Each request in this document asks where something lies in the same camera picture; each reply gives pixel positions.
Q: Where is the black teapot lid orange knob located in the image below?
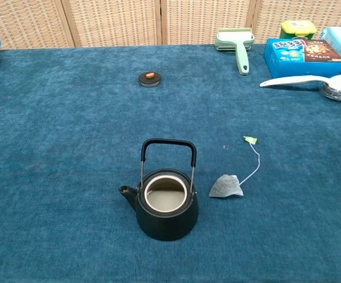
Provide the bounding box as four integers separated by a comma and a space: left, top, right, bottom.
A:
138, 71, 163, 88

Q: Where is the green lint roller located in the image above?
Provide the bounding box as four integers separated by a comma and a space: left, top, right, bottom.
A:
214, 27, 256, 75

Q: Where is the yellow lid green container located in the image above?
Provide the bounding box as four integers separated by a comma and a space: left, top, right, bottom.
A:
280, 19, 317, 40

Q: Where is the blue table cloth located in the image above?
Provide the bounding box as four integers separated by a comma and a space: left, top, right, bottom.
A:
0, 44, 341, 283

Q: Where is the black cast iron teapot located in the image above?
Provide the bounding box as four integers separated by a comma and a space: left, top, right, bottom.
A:
118, 138, 200, 242

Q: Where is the woven bamboo folding screen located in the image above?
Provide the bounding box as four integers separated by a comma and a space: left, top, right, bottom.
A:
0, 0, 341, 50

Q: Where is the blue cookie box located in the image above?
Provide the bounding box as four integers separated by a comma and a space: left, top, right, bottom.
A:
263, 38, 341, 79

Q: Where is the tea bag with green tag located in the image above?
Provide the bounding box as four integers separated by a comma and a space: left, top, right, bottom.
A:
208, 135, 261, 199

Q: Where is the white handled scrubber brush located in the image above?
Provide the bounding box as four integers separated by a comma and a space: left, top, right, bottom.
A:
259, 74, 341, 103

